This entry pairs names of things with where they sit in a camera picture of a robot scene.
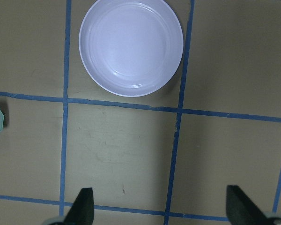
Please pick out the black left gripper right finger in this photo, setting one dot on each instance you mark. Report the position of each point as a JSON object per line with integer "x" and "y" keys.
{"x": 241, "y": 210}

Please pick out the lilac round plate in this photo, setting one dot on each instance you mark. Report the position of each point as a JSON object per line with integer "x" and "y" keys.
{"x": 131, "y": 48}

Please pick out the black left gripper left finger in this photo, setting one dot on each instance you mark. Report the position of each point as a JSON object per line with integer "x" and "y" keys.
{"x": 82, "y": 210}

